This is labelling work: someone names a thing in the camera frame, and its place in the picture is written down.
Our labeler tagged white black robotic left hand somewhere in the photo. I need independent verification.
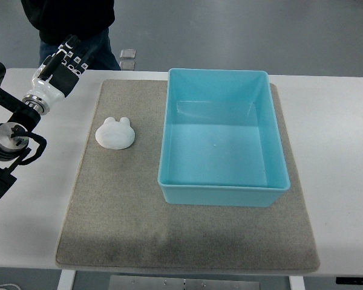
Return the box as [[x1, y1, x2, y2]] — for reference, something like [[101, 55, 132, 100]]
[[22, 35, 94, 115]]

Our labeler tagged white bunny toy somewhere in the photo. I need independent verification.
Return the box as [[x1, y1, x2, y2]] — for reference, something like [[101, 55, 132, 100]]
[[95, 117, 136, 150]]

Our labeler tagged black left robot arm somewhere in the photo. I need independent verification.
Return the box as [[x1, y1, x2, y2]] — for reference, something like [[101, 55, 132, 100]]
[[0, 62, 47, 199]]

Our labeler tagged blue plastic box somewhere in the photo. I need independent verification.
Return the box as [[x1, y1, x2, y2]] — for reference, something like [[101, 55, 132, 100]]
[[158, 68, 290, 207]]

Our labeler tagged person in dark clothes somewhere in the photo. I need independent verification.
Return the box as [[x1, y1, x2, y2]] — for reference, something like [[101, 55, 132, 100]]
[[21, 0, 120, 71]]

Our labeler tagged lower metal floor plate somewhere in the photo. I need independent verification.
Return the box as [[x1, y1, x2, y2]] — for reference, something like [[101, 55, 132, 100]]
[[119, 60, 135, 71]]

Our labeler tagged metal floor plate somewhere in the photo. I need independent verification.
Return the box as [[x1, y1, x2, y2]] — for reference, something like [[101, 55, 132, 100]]
[[119, 60, 135, 71], [119, 49, 136, 59]]

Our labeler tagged upper metal floor plate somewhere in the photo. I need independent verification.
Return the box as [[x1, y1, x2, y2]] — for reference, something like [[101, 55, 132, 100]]
[[119, 49, 136, 59]]

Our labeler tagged grey felt mat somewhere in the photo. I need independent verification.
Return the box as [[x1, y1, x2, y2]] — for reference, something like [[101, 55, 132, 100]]
[[55, 80, 320, 274]]

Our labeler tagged left white table leg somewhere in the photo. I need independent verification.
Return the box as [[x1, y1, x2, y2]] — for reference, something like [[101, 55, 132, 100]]
[[57, 269, 76, 290]]

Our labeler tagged white table leg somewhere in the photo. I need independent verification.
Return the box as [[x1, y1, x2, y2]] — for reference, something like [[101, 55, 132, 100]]
[[57, 269, 76, 290], [289, 276, 306, 290]]

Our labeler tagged metal table crossbar plate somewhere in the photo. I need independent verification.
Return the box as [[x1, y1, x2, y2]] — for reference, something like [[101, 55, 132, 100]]
[[108, 275, 261, 290]]

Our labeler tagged white object bottom left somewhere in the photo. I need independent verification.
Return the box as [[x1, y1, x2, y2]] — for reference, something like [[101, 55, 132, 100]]
[[0, 283, 21, 290]]

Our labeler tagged right white table leg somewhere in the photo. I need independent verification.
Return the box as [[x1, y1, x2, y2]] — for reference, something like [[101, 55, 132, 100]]
[[289, 276, 306, 290]]

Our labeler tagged black table control panel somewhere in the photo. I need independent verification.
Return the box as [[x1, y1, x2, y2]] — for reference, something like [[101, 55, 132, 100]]
[[335, 277, 363, 285]]

